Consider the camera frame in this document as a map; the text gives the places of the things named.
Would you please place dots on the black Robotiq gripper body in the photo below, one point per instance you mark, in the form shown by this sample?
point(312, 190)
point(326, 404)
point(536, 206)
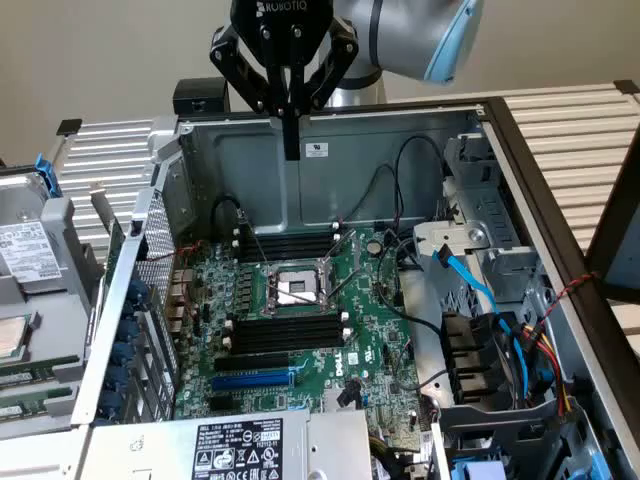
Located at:
point(280, 35)

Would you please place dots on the green RAM stick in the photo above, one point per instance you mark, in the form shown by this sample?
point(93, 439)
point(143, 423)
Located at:
point(40, 364)
point(40, 395)

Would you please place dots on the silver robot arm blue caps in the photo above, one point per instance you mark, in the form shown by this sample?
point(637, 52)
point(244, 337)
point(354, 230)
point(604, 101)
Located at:
point(395, 35)

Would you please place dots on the RAM slot with black clips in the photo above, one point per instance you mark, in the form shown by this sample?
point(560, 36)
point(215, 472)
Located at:
point(290, 330)
point(300, 241)
point(300, 252)
point(290, 347)

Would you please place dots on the black box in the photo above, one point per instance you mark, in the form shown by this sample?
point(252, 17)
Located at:
point(197, 92)

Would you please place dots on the white sticker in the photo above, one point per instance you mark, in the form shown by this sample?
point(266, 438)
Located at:
point(316, 149)

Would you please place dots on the open grey PC case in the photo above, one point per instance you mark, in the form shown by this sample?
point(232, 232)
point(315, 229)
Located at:
point(350, 190)

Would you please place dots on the black end cap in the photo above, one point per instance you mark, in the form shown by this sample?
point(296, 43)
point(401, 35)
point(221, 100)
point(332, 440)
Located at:
point(626, 86)
point(70, 127)

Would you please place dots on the silver coin battery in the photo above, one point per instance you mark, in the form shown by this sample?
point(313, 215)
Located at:
point(374, 246)

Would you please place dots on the silver metal disk bay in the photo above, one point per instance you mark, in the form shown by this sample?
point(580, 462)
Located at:
point(480, 200)

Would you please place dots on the blue plastic latch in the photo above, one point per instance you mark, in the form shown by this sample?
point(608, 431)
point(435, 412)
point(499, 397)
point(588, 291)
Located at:
point(47, 175)

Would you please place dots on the silver CPU socket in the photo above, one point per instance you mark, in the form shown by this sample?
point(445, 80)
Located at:
point(292, 277)

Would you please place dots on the green Dell motherboard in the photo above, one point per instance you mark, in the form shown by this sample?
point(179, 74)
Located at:
point(370, 325)

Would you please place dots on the silver hard disk white label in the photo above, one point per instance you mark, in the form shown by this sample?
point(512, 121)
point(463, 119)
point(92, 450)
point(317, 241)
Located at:
point(25, 250)

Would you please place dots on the grey parts rack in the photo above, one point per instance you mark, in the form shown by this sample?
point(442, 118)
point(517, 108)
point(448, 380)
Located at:
point(65, 310)

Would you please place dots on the long black expansion slot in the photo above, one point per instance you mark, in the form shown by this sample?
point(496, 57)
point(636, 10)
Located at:
point(250, 362)

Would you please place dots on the black framed side panel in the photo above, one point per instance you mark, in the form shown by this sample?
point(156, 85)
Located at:
point(620, 200)

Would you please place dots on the blue expansion slot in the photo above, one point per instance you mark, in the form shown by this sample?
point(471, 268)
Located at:
point(250, 382)

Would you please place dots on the small silver heatsink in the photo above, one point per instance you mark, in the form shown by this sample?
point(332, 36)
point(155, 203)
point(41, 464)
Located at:
point(330, 400)

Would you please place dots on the short black expansion slot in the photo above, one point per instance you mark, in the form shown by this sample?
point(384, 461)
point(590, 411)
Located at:
point(222, 404)

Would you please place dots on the silver CPU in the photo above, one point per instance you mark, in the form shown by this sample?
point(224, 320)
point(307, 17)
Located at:
point(12, 337)

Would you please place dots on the silver power supply with label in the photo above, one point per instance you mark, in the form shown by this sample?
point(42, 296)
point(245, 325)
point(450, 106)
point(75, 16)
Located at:
point(325, 450)

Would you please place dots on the blue plastic tab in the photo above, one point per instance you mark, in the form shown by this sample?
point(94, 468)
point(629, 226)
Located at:
point(477, 471)

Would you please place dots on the green graphics card silver bracket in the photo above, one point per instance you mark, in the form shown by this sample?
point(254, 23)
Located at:
point(116, 240)

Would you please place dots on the black plastic fan duct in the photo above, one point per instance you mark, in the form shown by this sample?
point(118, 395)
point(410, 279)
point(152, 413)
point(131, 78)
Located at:
point(465, 350)

